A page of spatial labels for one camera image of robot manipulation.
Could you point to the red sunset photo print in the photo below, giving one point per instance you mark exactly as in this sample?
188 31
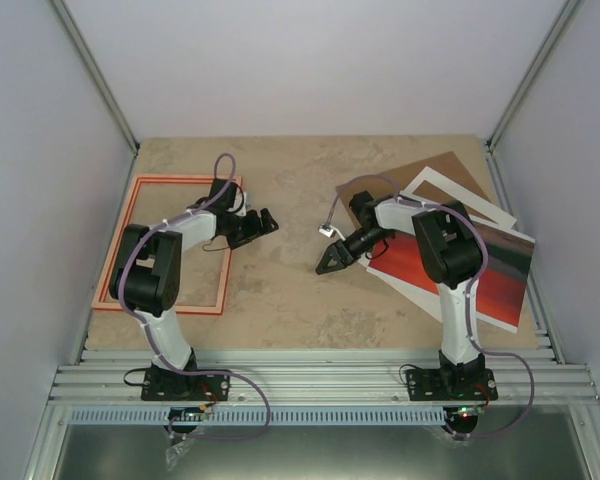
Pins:
501 289

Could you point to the aluminium corner post right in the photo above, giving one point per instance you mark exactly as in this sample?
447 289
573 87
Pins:
560 25

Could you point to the aluminium corner post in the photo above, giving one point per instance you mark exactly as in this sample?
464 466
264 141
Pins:
78 42
560 25

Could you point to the white photo mat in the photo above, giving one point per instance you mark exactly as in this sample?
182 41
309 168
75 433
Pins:
458 192

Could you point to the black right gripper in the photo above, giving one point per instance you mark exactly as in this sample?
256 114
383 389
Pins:
340 254

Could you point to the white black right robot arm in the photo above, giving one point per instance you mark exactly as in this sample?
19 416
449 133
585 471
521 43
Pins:
453 256

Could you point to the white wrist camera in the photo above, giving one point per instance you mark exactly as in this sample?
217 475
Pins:
241 204
330 231

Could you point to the red wooden picture frame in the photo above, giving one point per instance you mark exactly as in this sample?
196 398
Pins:
204 276

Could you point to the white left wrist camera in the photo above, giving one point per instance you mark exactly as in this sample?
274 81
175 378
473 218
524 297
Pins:
241 204

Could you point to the brown cardboard backing board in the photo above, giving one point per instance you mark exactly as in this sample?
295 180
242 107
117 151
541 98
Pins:
446 164

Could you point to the grey slotted cable duct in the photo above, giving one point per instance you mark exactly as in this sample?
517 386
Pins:
254 416

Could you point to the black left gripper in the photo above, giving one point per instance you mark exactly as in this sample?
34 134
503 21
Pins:
266 221

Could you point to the aluminium corner post left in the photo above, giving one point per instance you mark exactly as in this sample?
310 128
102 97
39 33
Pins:
78 42

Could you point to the clear plastic bag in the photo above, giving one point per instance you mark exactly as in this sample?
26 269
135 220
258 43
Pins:
177 449

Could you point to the aluminium rail platform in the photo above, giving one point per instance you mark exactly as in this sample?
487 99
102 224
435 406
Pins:
320 377

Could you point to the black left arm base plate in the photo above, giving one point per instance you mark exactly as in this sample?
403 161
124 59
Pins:
162 385

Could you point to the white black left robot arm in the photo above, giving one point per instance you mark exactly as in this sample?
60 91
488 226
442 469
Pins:
146 276

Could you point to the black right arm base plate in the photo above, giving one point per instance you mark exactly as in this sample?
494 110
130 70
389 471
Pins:
430 387

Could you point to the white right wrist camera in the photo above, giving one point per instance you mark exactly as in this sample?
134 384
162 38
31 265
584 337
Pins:
330 231

